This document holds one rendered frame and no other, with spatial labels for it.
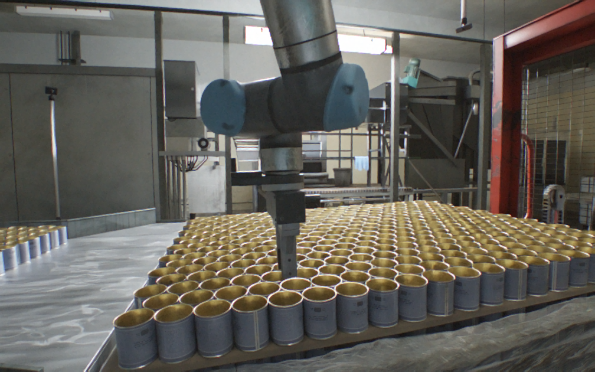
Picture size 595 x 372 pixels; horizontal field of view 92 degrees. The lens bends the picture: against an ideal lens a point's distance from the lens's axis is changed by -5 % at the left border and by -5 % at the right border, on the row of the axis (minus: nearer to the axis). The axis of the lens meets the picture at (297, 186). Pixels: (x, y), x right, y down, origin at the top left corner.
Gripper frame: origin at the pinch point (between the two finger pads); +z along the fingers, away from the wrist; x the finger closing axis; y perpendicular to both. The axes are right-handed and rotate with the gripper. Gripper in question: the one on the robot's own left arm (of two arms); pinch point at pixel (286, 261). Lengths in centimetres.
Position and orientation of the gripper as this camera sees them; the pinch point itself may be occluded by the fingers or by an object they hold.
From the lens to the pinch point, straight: 56.9
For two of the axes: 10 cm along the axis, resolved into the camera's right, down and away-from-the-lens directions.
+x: -2.2, -0.7, 9.7
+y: 9.7, -0.6, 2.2
